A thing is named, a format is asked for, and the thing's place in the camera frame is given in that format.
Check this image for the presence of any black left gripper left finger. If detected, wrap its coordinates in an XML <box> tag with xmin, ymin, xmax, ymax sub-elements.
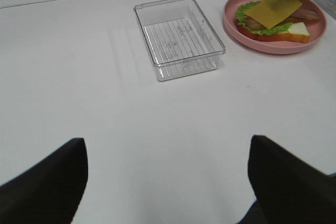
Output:
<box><xmin>1</xmin><ymin>138</ymin><xmax>88</xmax><ymax>223</ymax></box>

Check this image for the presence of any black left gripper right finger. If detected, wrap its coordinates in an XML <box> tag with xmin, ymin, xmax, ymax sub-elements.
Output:
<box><xmin>248</xmin><ymin>135</ymin><xmax>335</xmax><ymax>223</ymax></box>

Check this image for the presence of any bacon strip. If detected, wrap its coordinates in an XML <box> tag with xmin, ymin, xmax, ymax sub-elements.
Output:
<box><xmin>244</xmin><ymin>17</ymin><xmax>265</xmax><ymax>30</ymax></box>
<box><xmin>286</xmin><ymin>8</ymin><xmax>320</xmax><ymax>22</ymax></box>

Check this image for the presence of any yellow cheese slice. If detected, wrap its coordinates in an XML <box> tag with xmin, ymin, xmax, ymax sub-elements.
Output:
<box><xmin>243</xmin><ymin>0</ymin><xmax>302</xmax><ymax>29</ymax></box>

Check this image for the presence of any bread slice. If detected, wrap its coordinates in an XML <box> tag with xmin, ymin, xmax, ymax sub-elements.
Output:
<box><xmin>237</xmin><ymin>22</ymin><xmax>310</xmax><ymax>43</ymax></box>

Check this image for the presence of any green lettuce leaf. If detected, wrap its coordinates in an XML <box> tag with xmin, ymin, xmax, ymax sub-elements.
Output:
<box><xmin>235</xmin><ymin>1</ymin><xmax>294</xmax><ymax>36</ymax></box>

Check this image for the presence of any pink round plate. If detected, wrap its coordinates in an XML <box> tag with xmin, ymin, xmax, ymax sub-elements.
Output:
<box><xmin>223</xmin><ymin>0</ymin><xmax>327</xmax><ymax>55</ymax></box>

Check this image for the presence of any clear left plastic tray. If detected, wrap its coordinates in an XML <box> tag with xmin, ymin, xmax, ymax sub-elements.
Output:
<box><xmin>133</xmin><ymin>0</ymin><xmax>226</xmax><ymax>82</ymax></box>

